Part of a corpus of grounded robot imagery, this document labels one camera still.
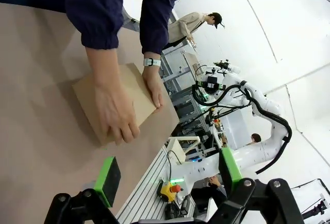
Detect black studio light stand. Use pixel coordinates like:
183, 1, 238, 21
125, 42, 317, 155
291, 178, 330, 221

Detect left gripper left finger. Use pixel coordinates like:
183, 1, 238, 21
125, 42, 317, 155
43, 156, 122, 224

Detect seated person dark hair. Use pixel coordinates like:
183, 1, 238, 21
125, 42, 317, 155
246, 133, 262, 146

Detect crouching person dark clothes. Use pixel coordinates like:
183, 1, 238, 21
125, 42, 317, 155
190, 175, 229, 209

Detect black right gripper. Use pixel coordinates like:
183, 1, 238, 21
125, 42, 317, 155
205, 74, 222, 91

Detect yellow red emergency stop button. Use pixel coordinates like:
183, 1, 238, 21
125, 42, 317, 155
159, 180, 184, 203

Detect person left forearm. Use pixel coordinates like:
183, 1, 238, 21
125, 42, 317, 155
139, 0, 194, 60

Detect person right hand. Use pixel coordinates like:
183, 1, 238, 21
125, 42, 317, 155
93, 78, 141, 146

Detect white open frame box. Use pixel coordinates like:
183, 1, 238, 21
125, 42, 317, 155
167, 135, 202, 163

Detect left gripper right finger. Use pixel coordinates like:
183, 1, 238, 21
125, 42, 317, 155
193, 146, 305, 224

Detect aluminium profile table frame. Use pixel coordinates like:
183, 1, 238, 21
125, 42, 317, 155
114, 145, 178, 224

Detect person left hand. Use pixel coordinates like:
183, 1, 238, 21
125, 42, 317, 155
141, 65, 165, 109

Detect person black cap beige shirt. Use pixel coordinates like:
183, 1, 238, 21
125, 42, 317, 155
163, 11, 225, 51

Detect thin black cable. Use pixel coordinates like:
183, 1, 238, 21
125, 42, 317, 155
166, 149, 184, 183

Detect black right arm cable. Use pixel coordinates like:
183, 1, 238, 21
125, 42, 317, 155
192, 83, 293, 175

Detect brown cardboard box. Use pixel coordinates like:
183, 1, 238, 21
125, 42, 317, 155
71, 62, 158, 147

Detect white strap wristwatch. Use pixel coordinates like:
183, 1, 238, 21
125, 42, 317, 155
143, 58, 162, 67

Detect grey metal equipment rack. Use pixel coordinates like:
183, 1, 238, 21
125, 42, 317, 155
158, 45, 209, 132

